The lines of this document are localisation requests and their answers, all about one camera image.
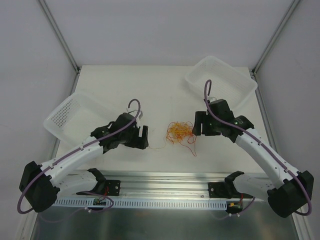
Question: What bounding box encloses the orange yellow wire bundle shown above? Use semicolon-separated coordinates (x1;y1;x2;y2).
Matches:
148;121;198;158

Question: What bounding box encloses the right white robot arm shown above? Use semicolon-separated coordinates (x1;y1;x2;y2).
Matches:
192;99;314;218

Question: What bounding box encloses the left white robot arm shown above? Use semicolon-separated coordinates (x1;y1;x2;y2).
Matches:
17;111;149;214

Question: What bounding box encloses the right white plastic basket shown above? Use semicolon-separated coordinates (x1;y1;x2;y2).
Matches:
185;56;258;111

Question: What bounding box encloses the white plastic basket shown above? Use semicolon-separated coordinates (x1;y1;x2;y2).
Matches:
43;91;122;148
185;56;258;111

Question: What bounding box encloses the left white plastic basket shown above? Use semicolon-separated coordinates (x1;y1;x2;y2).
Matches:
43;91;122;148

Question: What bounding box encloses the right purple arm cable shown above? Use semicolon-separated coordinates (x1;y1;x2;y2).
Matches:
204;79;313;216

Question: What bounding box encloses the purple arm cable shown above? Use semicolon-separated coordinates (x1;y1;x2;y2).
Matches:
19;99;143;215
204;79;313;216

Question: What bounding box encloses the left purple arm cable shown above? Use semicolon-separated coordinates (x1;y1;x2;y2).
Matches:
19;99;143;215

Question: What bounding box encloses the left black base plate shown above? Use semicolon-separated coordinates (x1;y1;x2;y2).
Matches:
76;179;121;196

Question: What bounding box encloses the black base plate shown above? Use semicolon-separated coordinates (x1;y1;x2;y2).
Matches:
76;179;121;196
207;182;253;199

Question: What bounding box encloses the aluminium mounting rail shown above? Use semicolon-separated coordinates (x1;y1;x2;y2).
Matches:
57;170;276;198

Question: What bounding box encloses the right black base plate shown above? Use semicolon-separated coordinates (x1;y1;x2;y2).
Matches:
207;182;253;199

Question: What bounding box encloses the white slotted cable duct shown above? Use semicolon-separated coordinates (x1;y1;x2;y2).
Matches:
53;197;227;211

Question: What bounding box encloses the left aluminium frame post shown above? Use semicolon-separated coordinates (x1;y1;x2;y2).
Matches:
36;0;81;74

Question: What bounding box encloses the aluminium frame post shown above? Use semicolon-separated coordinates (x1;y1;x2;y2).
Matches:
251;0;302;77
36;0;81;74

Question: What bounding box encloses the right aluminium frame post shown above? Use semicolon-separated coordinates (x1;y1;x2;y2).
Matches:
251;0;302;77

